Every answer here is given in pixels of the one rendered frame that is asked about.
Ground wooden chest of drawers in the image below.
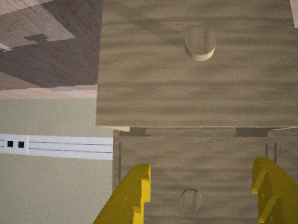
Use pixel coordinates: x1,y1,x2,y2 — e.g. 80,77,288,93
112,129,298,194

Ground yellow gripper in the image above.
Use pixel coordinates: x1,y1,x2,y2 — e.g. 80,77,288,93
93,157,298,224

